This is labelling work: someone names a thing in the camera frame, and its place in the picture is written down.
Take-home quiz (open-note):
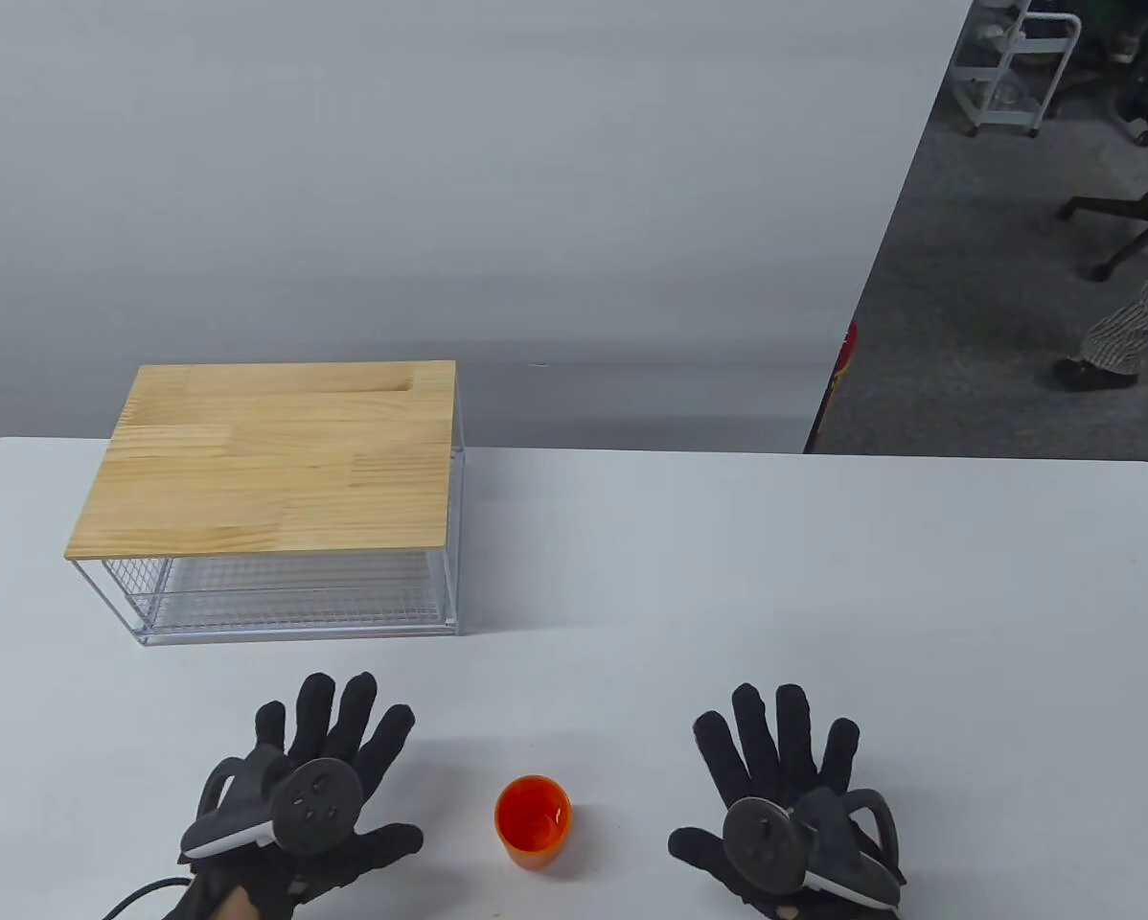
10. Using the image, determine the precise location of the orange plastic cup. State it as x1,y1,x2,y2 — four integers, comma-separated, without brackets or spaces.
494,774,574,871

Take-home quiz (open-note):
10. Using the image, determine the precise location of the white frame with wooden top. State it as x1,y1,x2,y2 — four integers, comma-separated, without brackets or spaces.
64,360,466,646

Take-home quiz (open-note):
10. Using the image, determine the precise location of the person's left hand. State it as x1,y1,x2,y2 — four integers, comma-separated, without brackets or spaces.
167,671,427,920

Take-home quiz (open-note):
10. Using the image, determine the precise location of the black cable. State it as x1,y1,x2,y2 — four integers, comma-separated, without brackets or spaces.
102,877,193,920

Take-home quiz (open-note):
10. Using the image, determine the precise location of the dark grey hand controller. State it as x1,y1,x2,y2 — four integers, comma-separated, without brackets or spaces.
723,788,907,908
180,747,365,860

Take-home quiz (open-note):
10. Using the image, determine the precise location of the person's right hand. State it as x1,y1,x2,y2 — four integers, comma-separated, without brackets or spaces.
668,682,907,920

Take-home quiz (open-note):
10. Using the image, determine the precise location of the white mesh sliding drawer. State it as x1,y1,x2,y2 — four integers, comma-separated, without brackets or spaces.
104,551,456,634

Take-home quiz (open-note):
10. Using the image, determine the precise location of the white utility cart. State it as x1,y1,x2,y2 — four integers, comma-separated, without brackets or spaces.
951,0,1083,139

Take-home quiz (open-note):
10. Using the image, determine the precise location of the black office chair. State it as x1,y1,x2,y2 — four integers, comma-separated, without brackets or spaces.
1057,180,1148,283
1044,0,1148,148

